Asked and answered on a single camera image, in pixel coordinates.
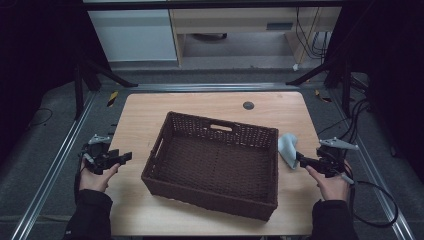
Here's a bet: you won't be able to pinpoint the grey box under desk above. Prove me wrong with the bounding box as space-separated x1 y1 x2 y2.
266 22 294 32

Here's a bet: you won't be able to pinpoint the hand-held gripper black cable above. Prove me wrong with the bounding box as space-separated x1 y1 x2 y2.
339 173 400 229
73 151 93 201

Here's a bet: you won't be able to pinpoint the dark curtain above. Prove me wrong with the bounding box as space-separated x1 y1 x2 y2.
336 0 424 183
0 0 88 161

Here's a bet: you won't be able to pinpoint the black metal stand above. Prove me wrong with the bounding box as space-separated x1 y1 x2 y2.
285 49 354 118
73 49 139 121

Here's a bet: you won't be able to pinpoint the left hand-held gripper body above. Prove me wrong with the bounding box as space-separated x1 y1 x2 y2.
81 134 116 175

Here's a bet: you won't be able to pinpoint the black floor cables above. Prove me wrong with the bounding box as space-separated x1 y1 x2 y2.
316 98 371 144

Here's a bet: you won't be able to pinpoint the hanging black cables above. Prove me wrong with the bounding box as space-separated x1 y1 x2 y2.
294 7 333 61

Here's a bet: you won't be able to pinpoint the white cabinet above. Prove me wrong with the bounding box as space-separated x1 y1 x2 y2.
87 9 178 63

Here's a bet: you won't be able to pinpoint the left hand-held gripper black cable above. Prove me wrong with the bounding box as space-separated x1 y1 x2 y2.
73 151 93 201

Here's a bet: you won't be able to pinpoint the dark object under desk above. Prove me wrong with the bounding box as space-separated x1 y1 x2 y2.
192 33 228 42

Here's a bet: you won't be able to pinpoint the thin black floor cable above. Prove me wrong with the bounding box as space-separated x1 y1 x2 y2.
26 107 54 129

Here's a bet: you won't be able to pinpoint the person's right hand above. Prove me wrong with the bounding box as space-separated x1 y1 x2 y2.
305 159 353 202

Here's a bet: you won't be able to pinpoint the aluminium floor rail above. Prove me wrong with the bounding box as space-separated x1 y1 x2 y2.
328 89 416 240
131 82 301 93
11 91 98 240

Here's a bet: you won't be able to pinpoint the brown woven basket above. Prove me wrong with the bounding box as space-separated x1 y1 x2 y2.
140 111 280 222

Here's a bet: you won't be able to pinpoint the light blue cloth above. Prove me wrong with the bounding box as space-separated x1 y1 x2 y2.
277 132 300 171

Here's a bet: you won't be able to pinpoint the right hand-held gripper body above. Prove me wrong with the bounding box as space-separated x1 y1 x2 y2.
314 137 359 178

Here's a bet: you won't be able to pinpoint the right hand-held gripper black cable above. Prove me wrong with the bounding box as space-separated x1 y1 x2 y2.
339 173 400 229

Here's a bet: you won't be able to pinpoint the person's left hand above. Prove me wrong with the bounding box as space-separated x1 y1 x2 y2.
78 159 121 193

